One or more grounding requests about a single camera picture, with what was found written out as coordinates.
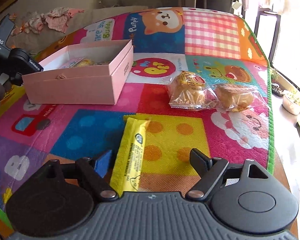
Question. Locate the yellow cartoon snack packet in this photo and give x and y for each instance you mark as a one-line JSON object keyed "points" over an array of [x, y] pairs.
{"points": [[85, 62]]}

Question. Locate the bread bun red label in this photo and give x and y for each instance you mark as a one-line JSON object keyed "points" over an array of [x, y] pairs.
{"points": [[191, 92]]}

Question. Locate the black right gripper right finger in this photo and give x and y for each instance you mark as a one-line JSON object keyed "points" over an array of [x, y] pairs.
{"points": [[213, 174]]}

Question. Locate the pink Volcano snack pack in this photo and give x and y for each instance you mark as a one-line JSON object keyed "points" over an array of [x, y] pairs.
{"points": [[72, 62]]}

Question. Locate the bread bun plain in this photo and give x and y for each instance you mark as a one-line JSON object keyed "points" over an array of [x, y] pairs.
{"points": [[235, 98]]}

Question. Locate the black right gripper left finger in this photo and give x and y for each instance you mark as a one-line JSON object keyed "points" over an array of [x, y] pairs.
{"points": [[90, 174]]}

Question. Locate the white container on sill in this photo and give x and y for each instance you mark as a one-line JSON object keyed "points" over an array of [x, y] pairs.
{"points": [[291, 101]]}

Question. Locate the pink cardboard box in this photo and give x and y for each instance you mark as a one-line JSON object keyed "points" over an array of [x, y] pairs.
{"points": [[100, 84]]}

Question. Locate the colourful cartoon play mat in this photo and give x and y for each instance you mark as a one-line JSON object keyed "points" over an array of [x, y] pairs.
{"points": [[218, 46]]}

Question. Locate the yellow snack bar wrapper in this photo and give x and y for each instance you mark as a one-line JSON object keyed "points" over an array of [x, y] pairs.
{"points": [[128, 164]]}

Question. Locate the pink baby clothes pile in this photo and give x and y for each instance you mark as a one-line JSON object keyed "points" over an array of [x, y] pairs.
{"points": [[56, 19]]}

